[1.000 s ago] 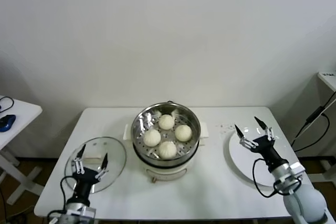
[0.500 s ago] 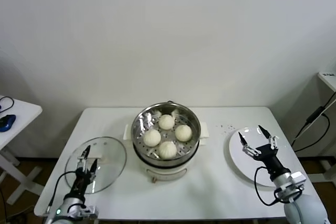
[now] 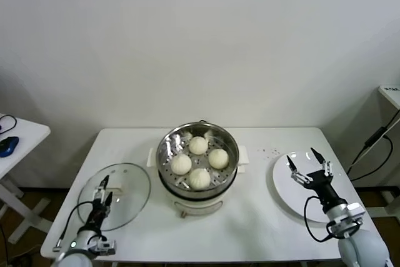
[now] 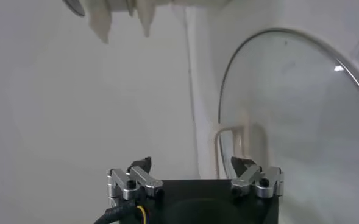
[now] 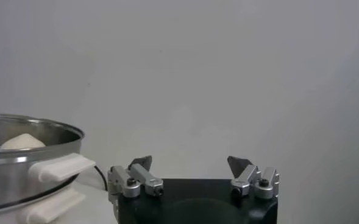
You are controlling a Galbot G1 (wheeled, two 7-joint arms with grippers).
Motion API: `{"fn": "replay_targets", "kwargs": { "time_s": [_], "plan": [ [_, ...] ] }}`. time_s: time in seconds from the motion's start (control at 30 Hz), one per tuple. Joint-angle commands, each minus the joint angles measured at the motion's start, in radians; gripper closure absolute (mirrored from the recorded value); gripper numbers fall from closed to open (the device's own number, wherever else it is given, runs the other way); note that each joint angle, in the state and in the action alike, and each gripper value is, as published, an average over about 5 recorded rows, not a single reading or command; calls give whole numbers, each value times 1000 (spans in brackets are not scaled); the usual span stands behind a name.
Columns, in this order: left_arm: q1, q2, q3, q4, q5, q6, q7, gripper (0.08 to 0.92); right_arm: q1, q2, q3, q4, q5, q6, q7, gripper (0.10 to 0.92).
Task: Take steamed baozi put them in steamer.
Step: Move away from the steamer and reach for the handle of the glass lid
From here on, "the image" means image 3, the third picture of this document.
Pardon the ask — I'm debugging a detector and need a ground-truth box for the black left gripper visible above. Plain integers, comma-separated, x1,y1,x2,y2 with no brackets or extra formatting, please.
89,175,114,227

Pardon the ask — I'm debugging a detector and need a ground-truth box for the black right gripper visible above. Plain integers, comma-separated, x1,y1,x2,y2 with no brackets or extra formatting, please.
286,147,347,214

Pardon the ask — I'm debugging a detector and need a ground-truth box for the white steamed baozi bun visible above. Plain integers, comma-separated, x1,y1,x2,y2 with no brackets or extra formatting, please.
171,154,193,176
189,168,212,191
207,149,230,169
189,136,209,155

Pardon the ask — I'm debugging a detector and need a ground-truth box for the perforated steel steamer basket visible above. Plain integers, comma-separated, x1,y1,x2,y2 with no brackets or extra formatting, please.
156,122,241,193

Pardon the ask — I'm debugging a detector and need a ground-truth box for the white oval plate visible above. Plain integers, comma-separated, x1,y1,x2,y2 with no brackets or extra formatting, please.
267,151,356,224

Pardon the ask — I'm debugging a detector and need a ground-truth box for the glass pot lid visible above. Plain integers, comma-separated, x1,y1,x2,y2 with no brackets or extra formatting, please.
77,163,153,231

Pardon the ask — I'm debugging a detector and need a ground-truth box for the white side table with mouse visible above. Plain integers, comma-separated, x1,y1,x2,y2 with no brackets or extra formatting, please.
0,113,53,244

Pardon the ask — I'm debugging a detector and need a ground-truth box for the white side table with label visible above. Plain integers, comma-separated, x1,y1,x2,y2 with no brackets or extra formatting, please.
365,85,400,218

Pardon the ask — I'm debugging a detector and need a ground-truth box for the blue computer mouse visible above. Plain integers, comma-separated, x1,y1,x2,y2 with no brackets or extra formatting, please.
0,135,20,158

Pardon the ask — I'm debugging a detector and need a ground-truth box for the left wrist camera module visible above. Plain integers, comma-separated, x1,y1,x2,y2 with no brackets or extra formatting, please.
92,238,116,257

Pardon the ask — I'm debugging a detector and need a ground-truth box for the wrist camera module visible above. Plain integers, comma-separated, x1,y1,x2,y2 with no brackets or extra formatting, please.
345,203,366,218
92,238,116,257

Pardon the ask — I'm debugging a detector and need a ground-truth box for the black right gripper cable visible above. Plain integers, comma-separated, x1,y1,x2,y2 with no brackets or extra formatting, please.
304,196,332,243

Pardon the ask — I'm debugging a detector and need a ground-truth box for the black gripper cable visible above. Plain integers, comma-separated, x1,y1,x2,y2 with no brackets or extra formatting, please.
304,196,332,243
52,201,95,254

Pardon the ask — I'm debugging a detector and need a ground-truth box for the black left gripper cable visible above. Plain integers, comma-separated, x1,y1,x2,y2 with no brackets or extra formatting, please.
52,201,95,254

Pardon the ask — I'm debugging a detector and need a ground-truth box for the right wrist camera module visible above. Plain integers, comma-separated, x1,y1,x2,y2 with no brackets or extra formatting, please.
345,203,366,218

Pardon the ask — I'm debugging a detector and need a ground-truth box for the black power adapter cable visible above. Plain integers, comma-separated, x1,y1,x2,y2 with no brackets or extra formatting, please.
346,109,400,183

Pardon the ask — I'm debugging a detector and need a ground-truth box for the black mouse cable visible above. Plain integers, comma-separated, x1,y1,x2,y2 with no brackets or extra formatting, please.
0,114,18,135

